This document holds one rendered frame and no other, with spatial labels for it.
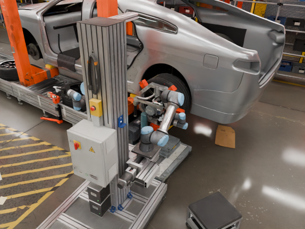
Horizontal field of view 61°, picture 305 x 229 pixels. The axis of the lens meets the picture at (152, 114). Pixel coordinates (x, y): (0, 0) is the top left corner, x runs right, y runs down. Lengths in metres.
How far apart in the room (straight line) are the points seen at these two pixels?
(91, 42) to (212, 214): 1.90
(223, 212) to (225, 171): 1.03
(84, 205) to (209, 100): 1.81
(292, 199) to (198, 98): 1.65
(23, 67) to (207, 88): 2.99
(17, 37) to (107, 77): 2.84
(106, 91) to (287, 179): 2.75
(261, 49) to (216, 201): 2.69
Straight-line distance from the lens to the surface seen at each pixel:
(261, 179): 3.75
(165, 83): 3.13
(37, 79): 4.92
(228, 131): 4.47
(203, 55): 2.99
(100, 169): 2.17
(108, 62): 1.89
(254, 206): 3.39
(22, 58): 4.68
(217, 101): 3.10
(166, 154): 3.56
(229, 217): 2.74
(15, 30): 4.57
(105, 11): 2.97
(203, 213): 2.70
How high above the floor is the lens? 2.42
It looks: 31 degrees down
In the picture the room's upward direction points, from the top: 2 degrees clockwise
